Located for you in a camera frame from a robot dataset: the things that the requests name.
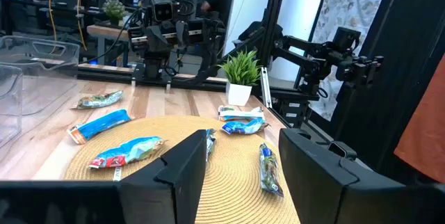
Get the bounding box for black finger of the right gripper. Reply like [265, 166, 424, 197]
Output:
[145, 24, 171, 58]
[175, 21, 191, 48]

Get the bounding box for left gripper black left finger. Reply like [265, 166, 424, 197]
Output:
[118, 129, 209, 224]

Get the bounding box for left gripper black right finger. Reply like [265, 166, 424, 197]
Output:
[278, 128, 410, 224]

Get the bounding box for green Quaker Chewy granola bar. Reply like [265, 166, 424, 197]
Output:
[259, 143, 285, 198]

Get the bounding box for blue granola bar red ends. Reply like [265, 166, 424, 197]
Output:
[88, 136, 166, 170]

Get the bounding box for slim blue granola bar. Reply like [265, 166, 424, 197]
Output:
[204, 128, 217, 162]

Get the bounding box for green shiny granola bar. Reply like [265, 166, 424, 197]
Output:
[71, 90, 124, 111]

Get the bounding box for blue granola bar orange end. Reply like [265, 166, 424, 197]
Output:
[66, 109, 133, 145]

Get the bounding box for blue Quaker granola bar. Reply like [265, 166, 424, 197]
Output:
[220, 118, 270, 136]

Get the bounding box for white and blue granola bar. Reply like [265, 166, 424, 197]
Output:
[218, 104, 266, 122]

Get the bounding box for wooden workbench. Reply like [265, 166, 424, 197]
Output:
[86, 24, 133, 67]

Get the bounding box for small bushy potted plant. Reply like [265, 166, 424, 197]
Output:
[102, 0, 128, 26]

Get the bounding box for round woven straw placemat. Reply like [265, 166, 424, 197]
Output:
[63, 114, 302, 224]

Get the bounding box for black control box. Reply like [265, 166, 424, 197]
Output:
[273, 93, 319, 129]

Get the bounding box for green plant in white pot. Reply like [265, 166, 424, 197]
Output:
[217, 49, 262, 107]

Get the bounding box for clear plastic bin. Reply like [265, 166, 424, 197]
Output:
[0, 63, 24, 148]
[0, 35, 81, 117]

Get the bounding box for orange cloth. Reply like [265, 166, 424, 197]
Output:
[394, 52, 445, 184]

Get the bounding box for patterned white cloth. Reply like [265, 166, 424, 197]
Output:
[309, 0, 394, 122]

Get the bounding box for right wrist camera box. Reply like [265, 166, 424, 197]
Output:
[150, 0, 175, 23]

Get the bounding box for yellow hanging cable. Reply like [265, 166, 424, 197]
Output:
[47, 0, 58, 42]
[76, 0, 88, 51]

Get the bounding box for black aluminium station frame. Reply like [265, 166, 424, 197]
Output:
[78, 0, 321, 127]

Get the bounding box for silver metal bracket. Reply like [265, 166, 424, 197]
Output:
[260, 66, 273, 109]

